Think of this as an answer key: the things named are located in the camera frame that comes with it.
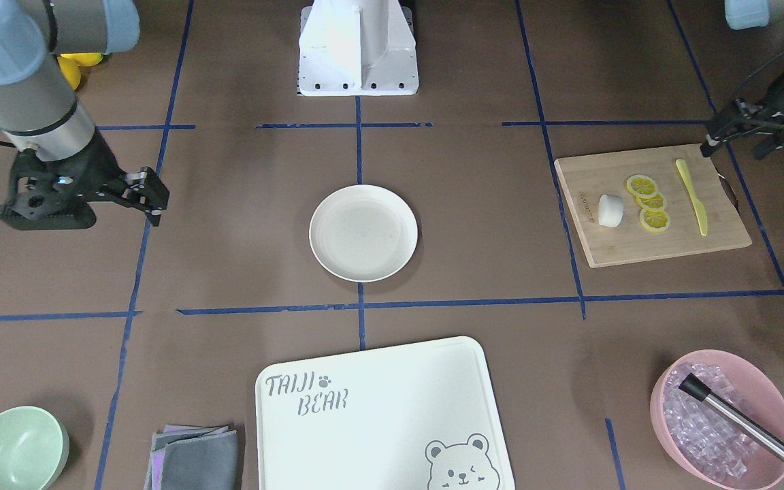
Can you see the white steamed bun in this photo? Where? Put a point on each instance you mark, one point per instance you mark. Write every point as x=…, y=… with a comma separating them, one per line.
x=610, y=210

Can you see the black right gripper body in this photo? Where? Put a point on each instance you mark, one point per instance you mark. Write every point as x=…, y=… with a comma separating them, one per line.
x=94, y=165

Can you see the beige round plate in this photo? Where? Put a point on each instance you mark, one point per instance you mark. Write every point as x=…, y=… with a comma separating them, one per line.
x=363, y=233

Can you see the grey folded cloth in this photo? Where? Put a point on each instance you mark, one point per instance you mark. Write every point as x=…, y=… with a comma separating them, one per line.
x=193, y=457

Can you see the yellow lemon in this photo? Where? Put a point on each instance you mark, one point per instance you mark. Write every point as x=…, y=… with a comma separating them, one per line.
x=86, y=59
x=71, y=71

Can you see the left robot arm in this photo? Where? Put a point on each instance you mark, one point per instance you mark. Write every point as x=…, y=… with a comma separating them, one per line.
x=748, y=15

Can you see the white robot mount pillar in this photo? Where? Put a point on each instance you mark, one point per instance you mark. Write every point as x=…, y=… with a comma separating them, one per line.
x=358, y=48

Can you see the yellow lemon far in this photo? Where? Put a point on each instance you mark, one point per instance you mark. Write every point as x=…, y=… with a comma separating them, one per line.
x=86, y=59

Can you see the yellow lemon near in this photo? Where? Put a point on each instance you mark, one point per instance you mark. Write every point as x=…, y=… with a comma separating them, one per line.
x=71, y=71

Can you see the lemon slice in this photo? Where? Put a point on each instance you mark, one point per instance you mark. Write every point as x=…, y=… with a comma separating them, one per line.
x=641, y=186
x=652, y=204
x=654, y=221

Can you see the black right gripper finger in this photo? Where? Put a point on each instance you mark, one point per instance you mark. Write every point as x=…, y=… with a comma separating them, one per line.
x=146, y=187
x=150, y=205

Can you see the yellow plastic knife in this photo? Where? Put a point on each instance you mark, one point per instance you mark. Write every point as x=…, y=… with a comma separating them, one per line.
x=699, y=208

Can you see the green bowl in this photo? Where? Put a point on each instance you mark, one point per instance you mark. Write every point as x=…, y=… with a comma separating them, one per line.
x=34, y=448

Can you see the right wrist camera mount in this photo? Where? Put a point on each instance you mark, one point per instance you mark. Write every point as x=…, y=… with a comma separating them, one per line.
x=41, y=198

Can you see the lemon slice top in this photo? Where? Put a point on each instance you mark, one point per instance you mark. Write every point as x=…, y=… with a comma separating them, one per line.
x=641, y=186

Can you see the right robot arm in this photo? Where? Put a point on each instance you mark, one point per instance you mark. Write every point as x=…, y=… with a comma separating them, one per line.
x=38, y=109

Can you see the lemon slice bottom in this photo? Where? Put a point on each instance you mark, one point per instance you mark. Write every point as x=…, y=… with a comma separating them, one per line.
x=654, y=221

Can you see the white bear tray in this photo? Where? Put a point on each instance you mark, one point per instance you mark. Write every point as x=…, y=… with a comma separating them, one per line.
x=413, y=416

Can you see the lemon slice middle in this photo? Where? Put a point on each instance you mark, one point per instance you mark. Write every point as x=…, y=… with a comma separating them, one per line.
x=652, y=204

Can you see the pink bowl with ice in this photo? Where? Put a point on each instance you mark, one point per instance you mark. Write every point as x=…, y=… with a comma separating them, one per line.
x=703, y=441

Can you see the wooden cutting board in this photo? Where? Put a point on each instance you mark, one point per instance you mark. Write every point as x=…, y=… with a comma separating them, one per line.
x=585, y=179

